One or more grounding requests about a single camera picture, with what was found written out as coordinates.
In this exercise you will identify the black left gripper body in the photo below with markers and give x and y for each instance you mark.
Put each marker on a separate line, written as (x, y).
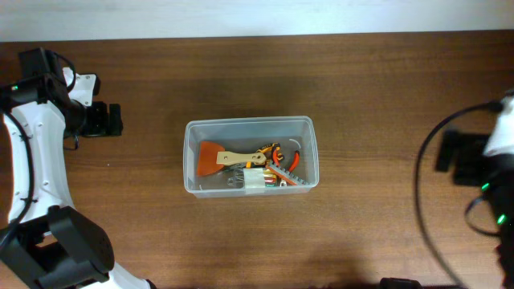
(115, 119)

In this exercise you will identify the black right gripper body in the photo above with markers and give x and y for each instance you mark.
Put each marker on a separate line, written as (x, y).
(443, 149)

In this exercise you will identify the orange scraper wooden handle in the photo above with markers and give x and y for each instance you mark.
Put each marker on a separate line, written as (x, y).
(213, 158)

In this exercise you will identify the clear plastic storage box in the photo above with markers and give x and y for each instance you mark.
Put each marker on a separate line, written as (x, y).
(246, 135)

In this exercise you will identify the orange black long-nose pliers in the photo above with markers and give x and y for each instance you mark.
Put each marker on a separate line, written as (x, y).
(273, 154)

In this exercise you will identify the red handled small cutters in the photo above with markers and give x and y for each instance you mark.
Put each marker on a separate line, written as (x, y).
(295, 162)

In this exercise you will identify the metal socket bit rail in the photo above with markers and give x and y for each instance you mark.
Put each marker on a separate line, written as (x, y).
(285, 177)

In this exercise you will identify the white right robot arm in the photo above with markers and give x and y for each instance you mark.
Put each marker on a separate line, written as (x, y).
(486, 161)

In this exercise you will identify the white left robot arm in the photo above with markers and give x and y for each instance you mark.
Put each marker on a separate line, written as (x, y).
(48, 243)

